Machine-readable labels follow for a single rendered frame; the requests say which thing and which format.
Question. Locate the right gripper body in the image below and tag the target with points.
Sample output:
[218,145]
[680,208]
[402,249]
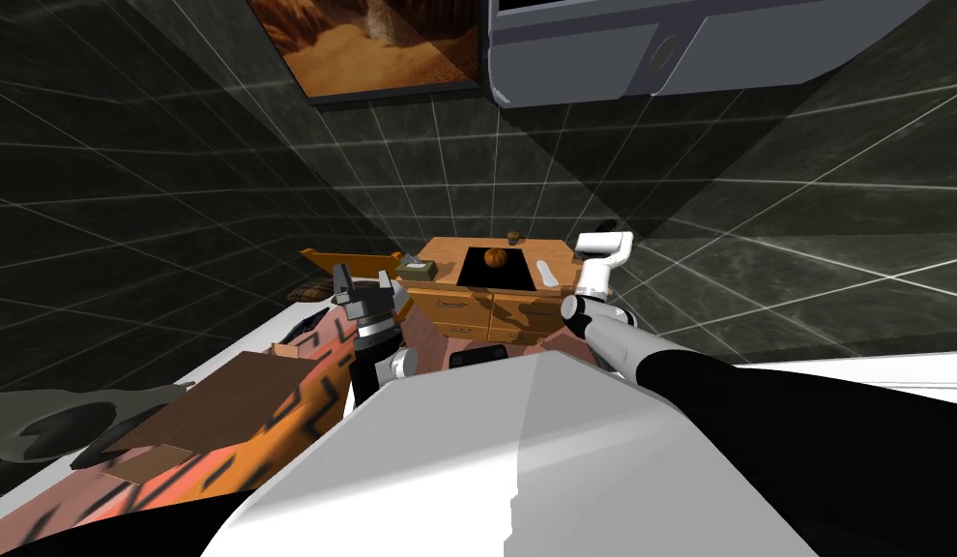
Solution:
[602,246]

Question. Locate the wooden sink cabinet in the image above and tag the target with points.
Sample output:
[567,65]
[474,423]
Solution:
[447,255]

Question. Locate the orange desert wall picture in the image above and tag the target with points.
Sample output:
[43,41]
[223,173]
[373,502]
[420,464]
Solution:
[370,46]

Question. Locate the orange ball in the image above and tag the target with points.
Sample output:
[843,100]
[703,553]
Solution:
[494,257]

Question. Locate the grey wall cabinet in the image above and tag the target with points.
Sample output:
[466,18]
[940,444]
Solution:
[571,62]

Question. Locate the orange black patterned rug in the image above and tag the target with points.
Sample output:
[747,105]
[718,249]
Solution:
[293,422]

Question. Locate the orange wooden board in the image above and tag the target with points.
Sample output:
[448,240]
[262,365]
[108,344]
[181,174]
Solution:
[335,260]

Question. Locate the small brown cup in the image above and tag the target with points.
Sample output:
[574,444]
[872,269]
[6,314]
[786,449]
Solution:
[513,237]

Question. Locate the brown cardboard box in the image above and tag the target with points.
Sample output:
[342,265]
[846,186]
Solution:
[215,410]

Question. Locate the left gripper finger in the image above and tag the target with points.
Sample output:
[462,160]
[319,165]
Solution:
[342,280]
[386,286]

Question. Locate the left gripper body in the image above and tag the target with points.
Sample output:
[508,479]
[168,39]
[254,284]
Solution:
[366,308]

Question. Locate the green tissue box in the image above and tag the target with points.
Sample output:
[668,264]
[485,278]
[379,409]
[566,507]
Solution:
[417,271]

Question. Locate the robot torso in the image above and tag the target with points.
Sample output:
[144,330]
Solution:
[478,464]

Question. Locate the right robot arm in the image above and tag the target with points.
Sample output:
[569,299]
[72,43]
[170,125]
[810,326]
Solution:
[795,441]

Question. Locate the white oblong soap bar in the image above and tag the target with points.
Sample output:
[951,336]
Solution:
[546,274]

